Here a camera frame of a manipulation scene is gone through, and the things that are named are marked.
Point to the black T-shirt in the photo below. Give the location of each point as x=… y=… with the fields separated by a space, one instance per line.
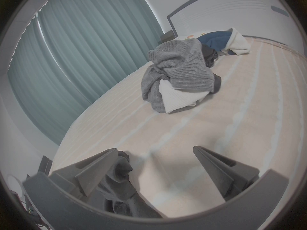
x=120 y=190

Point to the bed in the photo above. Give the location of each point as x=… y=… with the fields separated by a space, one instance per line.
x=215 y=104

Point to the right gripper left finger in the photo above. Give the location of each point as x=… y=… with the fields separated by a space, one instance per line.
x=96 y=171

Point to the blue-green curtain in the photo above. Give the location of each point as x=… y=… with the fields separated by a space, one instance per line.
x=96 y=32
x=43 y=92

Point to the white printed pillow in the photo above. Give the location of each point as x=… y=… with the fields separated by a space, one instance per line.
x=189 y=36

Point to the pile of clothes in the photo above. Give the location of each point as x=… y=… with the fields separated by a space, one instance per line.
x=182 y=61

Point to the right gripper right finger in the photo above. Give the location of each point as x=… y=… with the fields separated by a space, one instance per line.
x=223 y=174

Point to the grey bedside table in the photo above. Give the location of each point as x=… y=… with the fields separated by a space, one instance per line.
x=168 y=36

